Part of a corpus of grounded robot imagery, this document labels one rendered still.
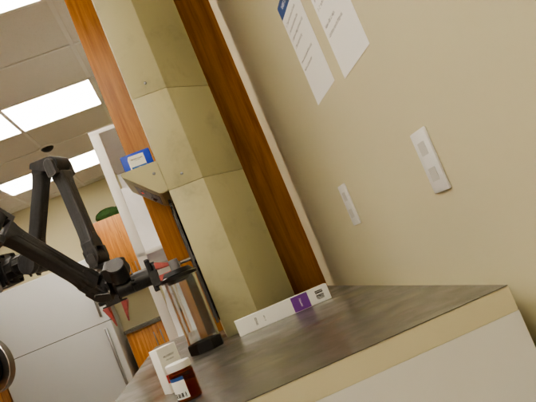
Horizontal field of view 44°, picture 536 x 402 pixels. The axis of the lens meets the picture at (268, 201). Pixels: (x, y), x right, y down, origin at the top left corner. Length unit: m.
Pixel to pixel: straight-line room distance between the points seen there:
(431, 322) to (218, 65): 1.67
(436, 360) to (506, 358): 0.11
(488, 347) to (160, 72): 1.39
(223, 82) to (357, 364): 1.65
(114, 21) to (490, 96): 1.44
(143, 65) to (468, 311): 1.38
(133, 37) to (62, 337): 5.17
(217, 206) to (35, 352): 5.22
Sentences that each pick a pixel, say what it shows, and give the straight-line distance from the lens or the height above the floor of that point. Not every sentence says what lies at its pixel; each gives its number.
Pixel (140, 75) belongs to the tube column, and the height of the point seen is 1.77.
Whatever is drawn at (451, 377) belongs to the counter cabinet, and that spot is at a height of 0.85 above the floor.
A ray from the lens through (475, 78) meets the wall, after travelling 0.97.
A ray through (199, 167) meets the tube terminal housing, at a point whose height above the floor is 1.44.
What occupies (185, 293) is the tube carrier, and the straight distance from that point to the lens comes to 1.85.
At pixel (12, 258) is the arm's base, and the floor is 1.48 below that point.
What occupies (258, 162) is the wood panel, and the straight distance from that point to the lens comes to 2.41.
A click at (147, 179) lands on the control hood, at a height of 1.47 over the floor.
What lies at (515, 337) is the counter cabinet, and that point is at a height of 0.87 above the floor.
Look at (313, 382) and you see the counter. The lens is 0.97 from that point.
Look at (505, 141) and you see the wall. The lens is 0.96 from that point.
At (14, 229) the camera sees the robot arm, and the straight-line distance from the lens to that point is 2.02.
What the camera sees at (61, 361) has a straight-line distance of 7.04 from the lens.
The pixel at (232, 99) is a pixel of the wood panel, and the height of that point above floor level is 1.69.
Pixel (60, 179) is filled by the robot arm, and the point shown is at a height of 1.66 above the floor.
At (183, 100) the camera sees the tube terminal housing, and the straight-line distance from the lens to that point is 2.11.
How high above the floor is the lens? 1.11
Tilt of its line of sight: 5 degrees up
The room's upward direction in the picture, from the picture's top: 22 degrees counter-clockwise
